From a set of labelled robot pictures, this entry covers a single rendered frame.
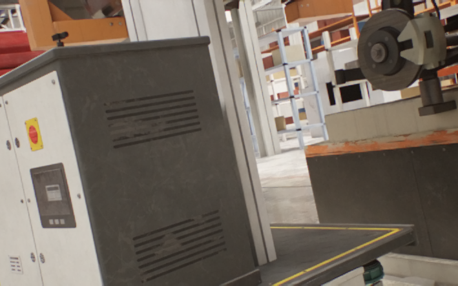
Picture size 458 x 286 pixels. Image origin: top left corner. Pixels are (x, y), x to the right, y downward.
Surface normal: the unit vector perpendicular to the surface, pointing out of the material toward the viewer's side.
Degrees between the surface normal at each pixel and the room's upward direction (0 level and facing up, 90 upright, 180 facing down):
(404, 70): 90
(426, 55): 109
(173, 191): 90
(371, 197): 90
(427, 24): 71
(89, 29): 90
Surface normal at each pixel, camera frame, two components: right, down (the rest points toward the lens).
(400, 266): -0.84, 0.19
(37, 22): 0.51, -0.08
